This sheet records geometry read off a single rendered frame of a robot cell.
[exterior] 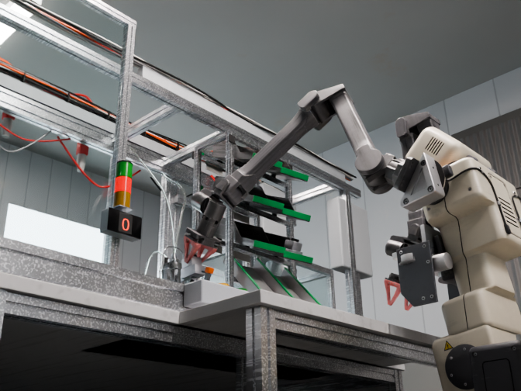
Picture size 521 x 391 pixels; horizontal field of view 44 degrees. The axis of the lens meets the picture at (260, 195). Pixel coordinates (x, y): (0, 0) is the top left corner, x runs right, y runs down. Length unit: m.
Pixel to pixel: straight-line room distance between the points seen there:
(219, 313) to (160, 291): 0.24
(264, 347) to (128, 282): 0.40
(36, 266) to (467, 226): 1.04
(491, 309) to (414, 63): 3.28
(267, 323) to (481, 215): 0.63
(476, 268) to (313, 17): 2.80
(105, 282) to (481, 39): 3.58
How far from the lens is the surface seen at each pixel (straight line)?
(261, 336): 1.39
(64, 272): 1.51
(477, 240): 1.72
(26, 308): 1.37
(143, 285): 1.63
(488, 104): 5.05
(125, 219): 2.00
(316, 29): 4.35
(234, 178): 1.98
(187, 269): 1.98
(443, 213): 1.72
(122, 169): 2.06
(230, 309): 1.44
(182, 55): 4.56
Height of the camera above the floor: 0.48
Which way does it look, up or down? 24 degrees up
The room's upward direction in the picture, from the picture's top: 1 degrees counter-clockwise
